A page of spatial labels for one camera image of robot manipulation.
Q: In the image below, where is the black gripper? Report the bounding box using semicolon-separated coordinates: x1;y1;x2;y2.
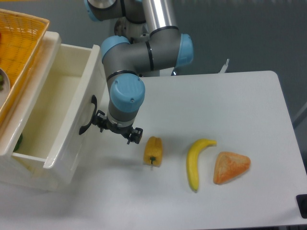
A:
92;110;143;144

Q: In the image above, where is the white top drawer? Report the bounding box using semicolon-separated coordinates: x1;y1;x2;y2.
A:
12;43;107;191

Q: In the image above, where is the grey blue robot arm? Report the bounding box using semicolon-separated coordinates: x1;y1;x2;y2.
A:
84;0;194;143

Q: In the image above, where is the white drawer cabinet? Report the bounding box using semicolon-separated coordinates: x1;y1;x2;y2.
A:
0;31;61;191

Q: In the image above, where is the yellow bell pepper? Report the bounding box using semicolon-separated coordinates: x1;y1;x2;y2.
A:
143;136;163;167

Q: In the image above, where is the yellow banana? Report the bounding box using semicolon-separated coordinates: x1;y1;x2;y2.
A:
186;138;217;192

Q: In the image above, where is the green bell pepper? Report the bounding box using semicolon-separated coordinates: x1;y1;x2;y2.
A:
13;134;23;152

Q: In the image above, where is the orange triangular bread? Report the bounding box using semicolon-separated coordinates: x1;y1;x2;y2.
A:
213;151;251;184

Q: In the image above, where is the white plate with grapes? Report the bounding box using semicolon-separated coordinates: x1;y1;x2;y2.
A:
0;69;11;108

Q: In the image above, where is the yellow woven basket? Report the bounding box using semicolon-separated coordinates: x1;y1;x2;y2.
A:
0;9;50;123

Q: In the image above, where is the black device at table edge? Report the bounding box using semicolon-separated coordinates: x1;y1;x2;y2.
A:
296;194;307;219

